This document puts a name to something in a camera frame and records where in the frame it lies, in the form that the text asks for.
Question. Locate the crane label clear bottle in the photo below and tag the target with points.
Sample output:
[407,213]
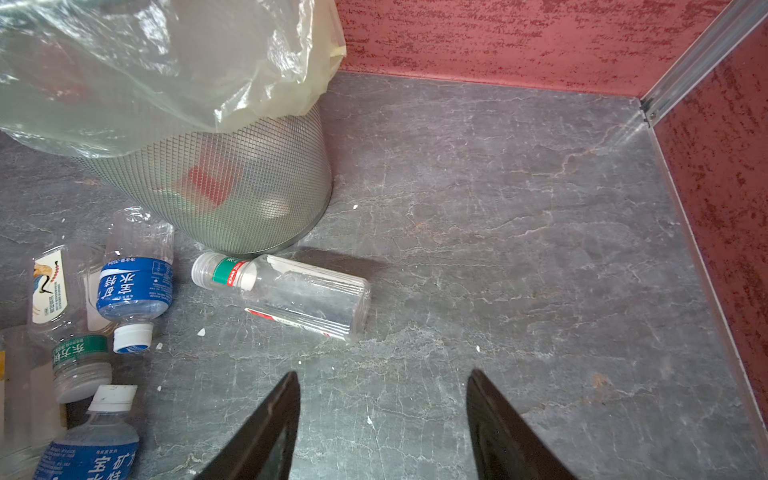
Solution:
[59,309]

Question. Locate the red white label bottle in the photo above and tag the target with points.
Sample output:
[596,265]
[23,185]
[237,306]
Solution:
[208,183]

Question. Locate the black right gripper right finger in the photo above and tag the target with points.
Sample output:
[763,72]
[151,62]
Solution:
[503,444]

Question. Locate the clear plastic bin liner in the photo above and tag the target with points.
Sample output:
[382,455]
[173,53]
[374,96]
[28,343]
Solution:
[101,79]

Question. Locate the blue label bottle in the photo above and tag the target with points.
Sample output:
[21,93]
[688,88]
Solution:
[136,279]

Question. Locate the green band square bottle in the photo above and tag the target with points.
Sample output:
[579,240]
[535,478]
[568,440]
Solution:
[312,298]

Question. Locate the Pocari Sweat blue bottle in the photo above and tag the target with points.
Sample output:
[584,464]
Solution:
[104,447]

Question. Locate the right aluminium corner post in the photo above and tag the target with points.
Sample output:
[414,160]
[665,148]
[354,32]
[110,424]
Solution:
[737,20]

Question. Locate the grey mesh waste bin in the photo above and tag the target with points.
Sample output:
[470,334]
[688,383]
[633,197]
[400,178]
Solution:
[256,190]

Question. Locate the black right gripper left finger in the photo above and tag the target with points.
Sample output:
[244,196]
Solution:
[263,447]

